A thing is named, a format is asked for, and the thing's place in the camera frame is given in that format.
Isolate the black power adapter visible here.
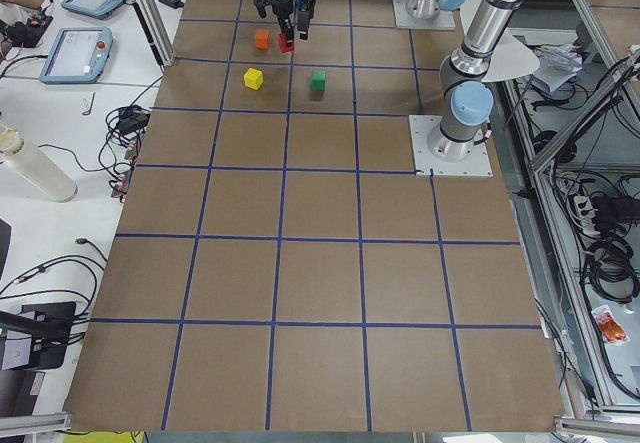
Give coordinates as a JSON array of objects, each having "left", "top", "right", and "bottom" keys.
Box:
[{"left": 158, "top": 0, "right": 184, "bottom": 9}]

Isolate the orange block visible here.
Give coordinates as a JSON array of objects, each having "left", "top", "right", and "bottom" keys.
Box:
[{"left": 254, "top": 28, "right": 271, "bottom": 50}]

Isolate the white cylinder bottle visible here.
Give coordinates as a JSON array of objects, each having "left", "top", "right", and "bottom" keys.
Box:
[{"left": 1, "top": 122, "right": 78, "bottom": 202}]

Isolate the allen key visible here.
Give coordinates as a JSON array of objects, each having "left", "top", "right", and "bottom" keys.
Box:
[{"left": 81, "top": 92, "right": 96, "bottom": 116}]

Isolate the green block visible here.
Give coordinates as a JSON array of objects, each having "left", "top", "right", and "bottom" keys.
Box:
[{"left": 310, "top": 69, "right": 327, "bottom": 92}]

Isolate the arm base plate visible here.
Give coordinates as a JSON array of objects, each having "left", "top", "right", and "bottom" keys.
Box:
[
  {"left": 392, "top": 0, "right": 456, "bottom": 31},
  {"left": 408, "top": 115, "right": 493, "bottom": 178}
]

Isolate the yellow block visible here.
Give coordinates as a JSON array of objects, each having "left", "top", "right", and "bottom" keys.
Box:
[{"left": 243, "top": 67, "right": 264, "bottom": 91}]

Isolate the teach pendant near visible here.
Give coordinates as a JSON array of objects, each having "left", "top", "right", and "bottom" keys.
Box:
[{"left": 39, "top": 27, "right": 113, "bottom": 84}]

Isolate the red block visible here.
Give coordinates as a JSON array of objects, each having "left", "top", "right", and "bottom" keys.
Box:
[{"left": 278, "top": 33, "right": 295, "bottom": 53}]

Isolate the aluminium frame post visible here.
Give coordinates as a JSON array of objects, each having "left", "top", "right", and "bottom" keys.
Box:
[{"left": 129, "top": 0, "right": 175, "bottom": 68}]

